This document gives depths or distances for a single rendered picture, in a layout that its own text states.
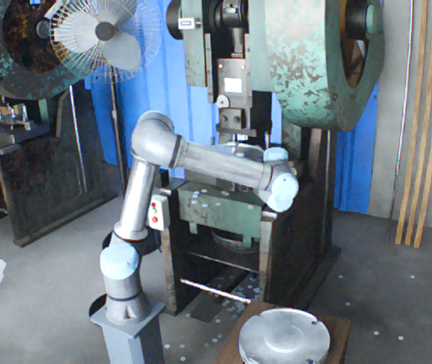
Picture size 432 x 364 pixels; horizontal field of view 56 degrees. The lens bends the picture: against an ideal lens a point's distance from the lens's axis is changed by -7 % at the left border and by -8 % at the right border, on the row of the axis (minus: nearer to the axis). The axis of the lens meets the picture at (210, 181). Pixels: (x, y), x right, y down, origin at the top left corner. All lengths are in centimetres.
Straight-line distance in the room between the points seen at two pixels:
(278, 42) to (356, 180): 183
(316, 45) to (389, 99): 162
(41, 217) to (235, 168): 208
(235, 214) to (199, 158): 60
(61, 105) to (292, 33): 207
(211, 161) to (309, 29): 46
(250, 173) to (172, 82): 230
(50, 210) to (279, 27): 225
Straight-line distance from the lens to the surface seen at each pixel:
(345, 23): 157
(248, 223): 172
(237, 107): 175
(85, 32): 232
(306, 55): 127
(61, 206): 316
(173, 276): 202
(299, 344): 142
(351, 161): 294
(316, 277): 234
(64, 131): 306
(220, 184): 178
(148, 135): 118
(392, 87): 280
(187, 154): 117
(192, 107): 336
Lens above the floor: 137
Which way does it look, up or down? 23 degrees down
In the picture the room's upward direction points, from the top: 3 degrees counter-clockwise
